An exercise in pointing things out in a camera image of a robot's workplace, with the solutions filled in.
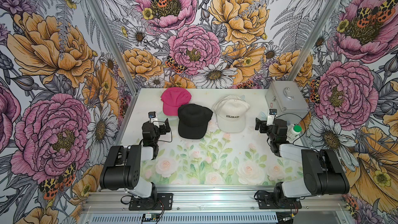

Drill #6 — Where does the silver metal case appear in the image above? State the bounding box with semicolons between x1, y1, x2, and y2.
265;81;310;125

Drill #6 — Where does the black cap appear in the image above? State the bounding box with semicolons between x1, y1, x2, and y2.
178;104;213;140

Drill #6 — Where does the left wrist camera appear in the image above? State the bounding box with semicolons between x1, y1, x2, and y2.
148;112;159;127

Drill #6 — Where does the white bottle green lid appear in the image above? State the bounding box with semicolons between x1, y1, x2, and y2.
287;125;302;142

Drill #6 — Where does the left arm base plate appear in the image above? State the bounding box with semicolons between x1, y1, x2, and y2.
129;193;174;211

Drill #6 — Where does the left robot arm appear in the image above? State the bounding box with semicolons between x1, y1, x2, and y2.
99;118;171;207

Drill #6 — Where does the small circuit board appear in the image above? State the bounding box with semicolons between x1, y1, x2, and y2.
141;213;162;224

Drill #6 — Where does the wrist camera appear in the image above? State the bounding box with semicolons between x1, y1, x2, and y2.
267;108;277;125
148;112;159;127

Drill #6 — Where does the white Colorado cap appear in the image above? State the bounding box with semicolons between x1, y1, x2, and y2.
212;95;250;133

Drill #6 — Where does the pink cap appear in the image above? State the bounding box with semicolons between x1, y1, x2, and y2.
161;87;192;116

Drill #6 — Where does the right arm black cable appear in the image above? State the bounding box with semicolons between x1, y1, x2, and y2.
275;113;310;150

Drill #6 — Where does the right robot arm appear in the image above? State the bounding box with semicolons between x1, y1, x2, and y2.
254;118;350;209

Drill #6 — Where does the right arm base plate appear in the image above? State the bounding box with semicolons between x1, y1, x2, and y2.
254;190;302;210

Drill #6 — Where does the aluminium front rail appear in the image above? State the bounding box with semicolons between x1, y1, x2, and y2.
83;185;345;214

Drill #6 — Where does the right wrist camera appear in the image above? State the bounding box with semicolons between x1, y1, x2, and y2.
267;108;277;125

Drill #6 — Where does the perforated metal tray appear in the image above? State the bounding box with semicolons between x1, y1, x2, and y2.
85;211;278;224

